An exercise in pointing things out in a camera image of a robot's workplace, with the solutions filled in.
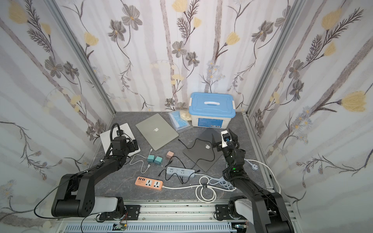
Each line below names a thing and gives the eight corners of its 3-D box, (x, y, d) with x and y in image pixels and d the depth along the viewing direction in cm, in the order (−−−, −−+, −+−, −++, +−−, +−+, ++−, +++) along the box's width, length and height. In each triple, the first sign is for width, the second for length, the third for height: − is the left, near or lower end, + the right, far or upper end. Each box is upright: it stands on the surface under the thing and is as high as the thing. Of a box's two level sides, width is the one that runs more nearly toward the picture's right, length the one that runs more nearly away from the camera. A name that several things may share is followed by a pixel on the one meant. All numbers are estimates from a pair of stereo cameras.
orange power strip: (135, 185, 85) (133, 183, 83) (138, 177, 88) (137, 175, 86) (161, 190, 83) (160, 189, 81) (164, 182, 86) (163, 180, 84)
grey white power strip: (165, 174, 88) (165, 172, 87) (167, 167, 91) (167, 165, 90) (194, 178, 87) (194, 176, 85) (195, 170, 90) (195, 169, 88)
